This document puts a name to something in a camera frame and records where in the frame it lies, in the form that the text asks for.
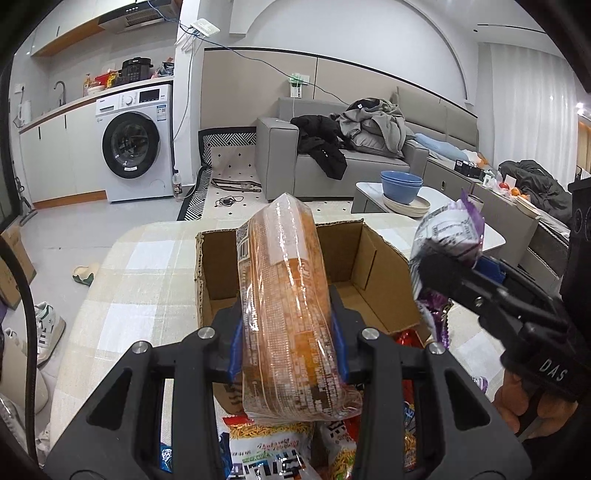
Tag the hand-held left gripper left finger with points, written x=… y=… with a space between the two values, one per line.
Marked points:
x=234 y=344

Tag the purple and white snack packet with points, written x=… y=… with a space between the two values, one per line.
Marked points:
x=443 y=230

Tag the white coffee table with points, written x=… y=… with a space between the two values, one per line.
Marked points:
x=489 y=240

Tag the range hood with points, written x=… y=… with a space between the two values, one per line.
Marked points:
x=138 y=16

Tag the brown cardboard box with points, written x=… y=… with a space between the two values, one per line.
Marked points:
x=388 y=286

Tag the cardboard box on floor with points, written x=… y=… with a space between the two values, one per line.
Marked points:
x=14 y=267

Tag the checkered tablecloth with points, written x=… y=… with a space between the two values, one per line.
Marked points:
x=138 y=277

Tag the black jacket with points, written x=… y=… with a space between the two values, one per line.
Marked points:
x=323 y=147

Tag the white kettle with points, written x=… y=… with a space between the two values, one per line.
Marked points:
x=24 y=114

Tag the white power strip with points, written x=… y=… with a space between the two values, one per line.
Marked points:
x=297 y=85

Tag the beige plate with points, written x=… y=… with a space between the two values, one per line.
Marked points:
x=408 y=208

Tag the grey sofa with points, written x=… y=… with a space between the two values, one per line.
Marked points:
x=277 y=152

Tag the black and white patterned rug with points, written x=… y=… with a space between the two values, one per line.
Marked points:
x=231 y=159

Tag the person's right hand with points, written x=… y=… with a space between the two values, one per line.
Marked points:
x=508 y=399

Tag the snack bags on counter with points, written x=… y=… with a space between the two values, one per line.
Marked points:
x=104 y=82

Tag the dark padded jacket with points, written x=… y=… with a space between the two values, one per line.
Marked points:
x=540 y=184

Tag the black pressure cooker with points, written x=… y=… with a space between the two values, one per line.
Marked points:
x=136 y=71

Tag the green slipper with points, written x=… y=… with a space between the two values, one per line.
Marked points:
x=85 y=273

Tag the white wall cabinet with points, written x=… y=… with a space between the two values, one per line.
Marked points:
x=69 y=32

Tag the kitchen faucet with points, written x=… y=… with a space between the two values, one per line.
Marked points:
x=60 y=90

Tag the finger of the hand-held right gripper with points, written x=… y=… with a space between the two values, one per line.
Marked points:
x=443 y=274
x=490 y=267

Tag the white washing machine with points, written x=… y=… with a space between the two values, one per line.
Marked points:
x=138 y=147

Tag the white base cabinet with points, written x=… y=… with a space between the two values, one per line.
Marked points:
x=60 y=157

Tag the white sneaker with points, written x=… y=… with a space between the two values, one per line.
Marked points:
x=48 y=330

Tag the blue snack packet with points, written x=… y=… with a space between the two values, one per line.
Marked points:
x=165 y=459

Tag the plastic bottle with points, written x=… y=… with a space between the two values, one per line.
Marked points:
x=177 y=184

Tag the white curtain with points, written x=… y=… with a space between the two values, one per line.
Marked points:
x=531 y=106

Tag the blue bowl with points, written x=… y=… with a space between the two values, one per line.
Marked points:
x=397 y=187
x=419 y=181

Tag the grey clothing pile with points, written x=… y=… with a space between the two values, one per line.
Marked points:
x=378 y=127

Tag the shiny red snack packet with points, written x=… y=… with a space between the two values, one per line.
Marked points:
x=411 y=340

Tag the orange cake packet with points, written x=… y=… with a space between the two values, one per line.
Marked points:
x=286 y=300

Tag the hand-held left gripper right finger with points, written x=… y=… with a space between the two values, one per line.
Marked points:
x=340 y=353

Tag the white noodle snack packet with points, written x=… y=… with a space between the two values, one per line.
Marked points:
x=268 y=452
x=339 y=447

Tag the white router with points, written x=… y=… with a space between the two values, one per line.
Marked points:
x=205 y=27

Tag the small black box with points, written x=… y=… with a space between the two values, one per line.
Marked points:
x=468 y=168

